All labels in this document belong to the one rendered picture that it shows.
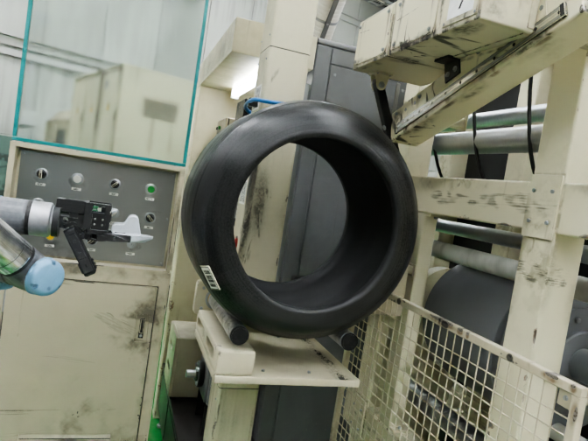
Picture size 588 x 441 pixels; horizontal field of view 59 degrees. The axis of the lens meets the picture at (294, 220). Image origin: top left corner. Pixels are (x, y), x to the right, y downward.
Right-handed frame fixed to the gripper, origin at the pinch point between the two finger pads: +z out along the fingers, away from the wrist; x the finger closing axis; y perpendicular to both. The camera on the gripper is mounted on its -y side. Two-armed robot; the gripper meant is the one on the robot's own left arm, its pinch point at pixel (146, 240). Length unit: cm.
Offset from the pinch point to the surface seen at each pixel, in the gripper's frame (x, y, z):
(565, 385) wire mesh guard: -56, -9, 69
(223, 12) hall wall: 996, 361, 146
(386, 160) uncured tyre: -12, 27, 51
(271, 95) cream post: 28, 43, 31
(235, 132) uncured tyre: -8.4, 27.2, 15.2
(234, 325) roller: -7.4, -16.4, 21.8
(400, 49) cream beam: -3, 56, 55
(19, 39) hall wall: 880, 197, -201
